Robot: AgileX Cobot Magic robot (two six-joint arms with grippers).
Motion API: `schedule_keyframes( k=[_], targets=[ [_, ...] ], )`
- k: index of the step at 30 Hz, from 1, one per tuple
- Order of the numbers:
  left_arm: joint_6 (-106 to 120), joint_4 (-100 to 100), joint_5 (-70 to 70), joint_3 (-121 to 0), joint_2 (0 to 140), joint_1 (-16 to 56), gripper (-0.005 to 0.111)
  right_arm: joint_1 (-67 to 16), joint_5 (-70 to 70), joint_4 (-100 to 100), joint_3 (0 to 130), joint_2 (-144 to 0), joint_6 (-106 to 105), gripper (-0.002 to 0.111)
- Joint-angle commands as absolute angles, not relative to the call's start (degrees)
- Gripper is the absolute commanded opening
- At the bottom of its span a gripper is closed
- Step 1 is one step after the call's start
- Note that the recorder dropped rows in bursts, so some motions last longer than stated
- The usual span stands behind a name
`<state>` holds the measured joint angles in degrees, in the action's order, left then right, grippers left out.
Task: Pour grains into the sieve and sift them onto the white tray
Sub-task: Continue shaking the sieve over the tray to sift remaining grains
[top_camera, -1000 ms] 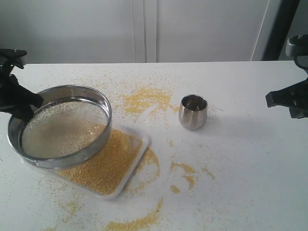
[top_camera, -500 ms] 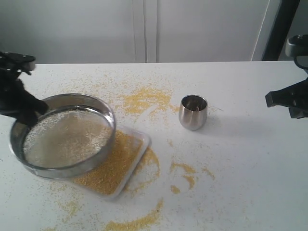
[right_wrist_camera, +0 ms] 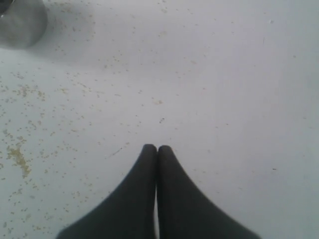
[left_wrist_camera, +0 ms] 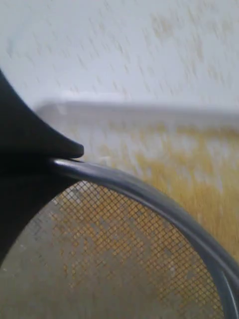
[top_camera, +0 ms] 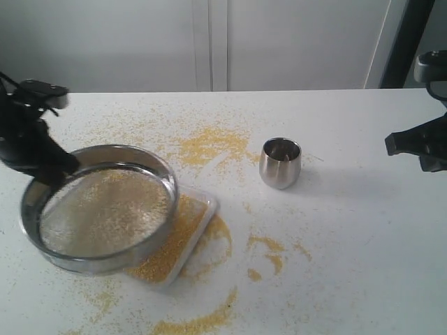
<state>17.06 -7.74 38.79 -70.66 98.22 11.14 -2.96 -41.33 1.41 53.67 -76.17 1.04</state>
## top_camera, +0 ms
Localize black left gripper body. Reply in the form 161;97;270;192
1;94;52;174

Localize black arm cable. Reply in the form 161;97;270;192
0;71;22;95
425;78;447;102

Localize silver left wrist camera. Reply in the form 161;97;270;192
20;79;69;110

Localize white rice grains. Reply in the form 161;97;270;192
40;170;170;257

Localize yellow grain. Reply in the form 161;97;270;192
126;195;207;283

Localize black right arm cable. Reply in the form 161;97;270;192
425;78;447;102

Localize round stainless steel sieve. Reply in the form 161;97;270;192
20;144;179;275

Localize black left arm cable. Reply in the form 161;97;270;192
0;71;22;95

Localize stainless steel cup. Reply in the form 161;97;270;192
259;137;302;190

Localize white plastic tray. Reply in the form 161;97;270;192
125;185;219;290

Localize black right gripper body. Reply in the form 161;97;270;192
419;152;447;172

